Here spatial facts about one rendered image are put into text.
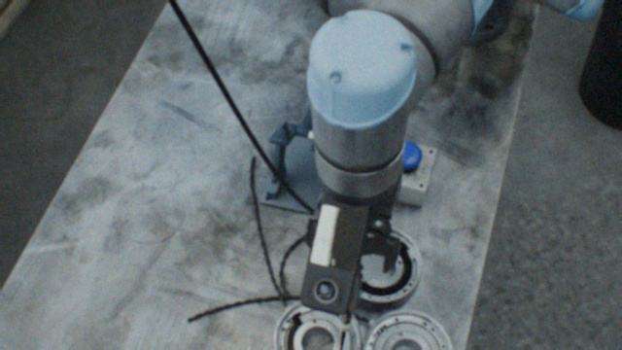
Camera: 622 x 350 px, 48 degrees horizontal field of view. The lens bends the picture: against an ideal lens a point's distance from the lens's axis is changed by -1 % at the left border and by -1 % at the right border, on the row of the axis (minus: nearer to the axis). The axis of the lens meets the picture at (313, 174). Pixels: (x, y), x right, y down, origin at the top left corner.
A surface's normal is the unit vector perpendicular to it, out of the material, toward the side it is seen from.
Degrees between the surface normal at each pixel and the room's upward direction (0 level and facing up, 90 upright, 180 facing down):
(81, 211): 0
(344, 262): 31
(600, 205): 0
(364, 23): 0
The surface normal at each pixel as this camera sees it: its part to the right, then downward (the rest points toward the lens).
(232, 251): -0.04, -0.51
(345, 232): -0.18, -0.02
